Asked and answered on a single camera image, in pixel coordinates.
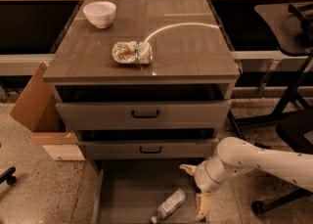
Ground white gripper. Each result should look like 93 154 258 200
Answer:
179 160 225 221

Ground clear plastic water bottle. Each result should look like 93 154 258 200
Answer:
150 189 186 224

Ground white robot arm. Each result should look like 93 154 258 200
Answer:
179 137 313 221

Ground middle grey drawer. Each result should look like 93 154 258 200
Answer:
78 138 218 159

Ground grey drawer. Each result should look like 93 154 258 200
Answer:
92 158 198 224
78 138 218 159
56 101 230 130

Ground bottom grey drawer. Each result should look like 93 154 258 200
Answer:
92 158 198 224

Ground top grey drawer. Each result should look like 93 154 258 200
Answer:
56 101 230 130

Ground grey drawer cabinet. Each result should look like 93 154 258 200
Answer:
42 0 242 224

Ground black office chair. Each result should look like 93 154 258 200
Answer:
251 108 313 215

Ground crushed white soda can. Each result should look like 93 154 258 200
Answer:
112 41 153 65

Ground brown cardboard box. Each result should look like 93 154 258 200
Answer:
10 63 84 161

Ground black side table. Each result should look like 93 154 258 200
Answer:
228 0 313 139

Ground black chair caster left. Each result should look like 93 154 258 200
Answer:
0 167 17 185

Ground white ceramic bowl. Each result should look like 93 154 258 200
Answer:
83 1 116 28

